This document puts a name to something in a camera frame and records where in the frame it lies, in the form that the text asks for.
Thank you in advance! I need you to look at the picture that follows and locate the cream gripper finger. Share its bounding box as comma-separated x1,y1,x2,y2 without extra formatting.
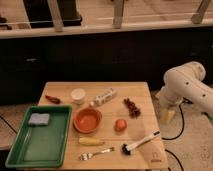
160,109,175,124

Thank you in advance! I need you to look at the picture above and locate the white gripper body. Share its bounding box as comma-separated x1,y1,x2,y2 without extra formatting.
156,87,183,112

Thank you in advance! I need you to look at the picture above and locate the small red apple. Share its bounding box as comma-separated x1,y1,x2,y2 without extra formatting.
115,119,127,132

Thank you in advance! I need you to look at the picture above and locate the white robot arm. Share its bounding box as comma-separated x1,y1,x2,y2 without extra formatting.
156,61,213,124

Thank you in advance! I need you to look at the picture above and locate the white paper cup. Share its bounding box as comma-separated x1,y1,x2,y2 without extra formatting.
71,88,86,105

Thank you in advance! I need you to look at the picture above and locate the brown dried spice cluster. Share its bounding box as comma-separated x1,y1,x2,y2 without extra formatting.
123,98,141,118

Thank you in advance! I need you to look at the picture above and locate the white black dish brush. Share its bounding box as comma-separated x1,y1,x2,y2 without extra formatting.
122,131,160,155

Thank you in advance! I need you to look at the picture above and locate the white plastic bottle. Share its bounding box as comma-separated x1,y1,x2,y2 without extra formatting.
89,88,117,107

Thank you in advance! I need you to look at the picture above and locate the orange bowl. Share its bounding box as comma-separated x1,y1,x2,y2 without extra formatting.
73,108,102,134

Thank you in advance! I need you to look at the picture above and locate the silver metal fork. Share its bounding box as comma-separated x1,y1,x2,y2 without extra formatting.
79,147,115,161

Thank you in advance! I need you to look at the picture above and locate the green plastic tray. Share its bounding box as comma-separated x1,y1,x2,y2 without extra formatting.
5,106,72,168

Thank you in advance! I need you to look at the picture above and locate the blue grey sponge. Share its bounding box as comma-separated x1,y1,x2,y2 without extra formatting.
28,113,50,125

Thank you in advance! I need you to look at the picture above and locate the black power cable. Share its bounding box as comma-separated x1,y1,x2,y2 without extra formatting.
161,103,186,171

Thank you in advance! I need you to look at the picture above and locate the black cable at left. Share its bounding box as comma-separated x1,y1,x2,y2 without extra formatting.
0,114,18,134

